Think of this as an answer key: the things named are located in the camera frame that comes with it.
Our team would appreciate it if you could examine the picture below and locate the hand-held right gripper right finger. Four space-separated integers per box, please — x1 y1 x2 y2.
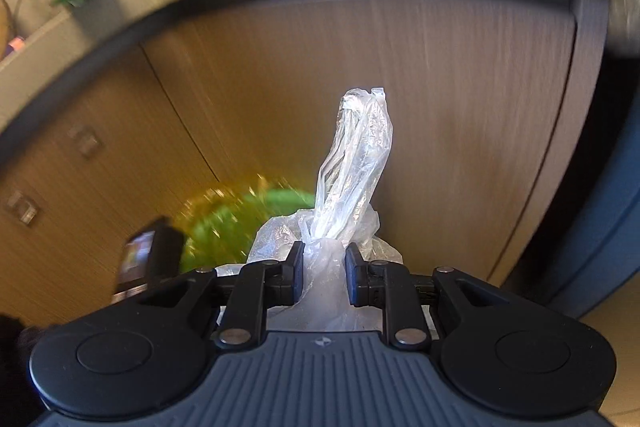
345 241 507 351

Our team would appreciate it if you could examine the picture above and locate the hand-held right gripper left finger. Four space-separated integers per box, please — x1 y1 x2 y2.
137 241 306 351

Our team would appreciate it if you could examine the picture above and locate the green trash bin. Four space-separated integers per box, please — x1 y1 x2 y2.
177 177 317 276

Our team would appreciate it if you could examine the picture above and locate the clear plastic bag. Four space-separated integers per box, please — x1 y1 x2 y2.
245 86 404 333

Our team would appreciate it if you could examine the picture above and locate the wooden cabinet door with handle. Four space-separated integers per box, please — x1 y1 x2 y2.
0 47 222 324

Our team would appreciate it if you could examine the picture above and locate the square metal cabinet handle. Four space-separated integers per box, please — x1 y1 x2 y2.
67 125 104 158
5 192 41 226

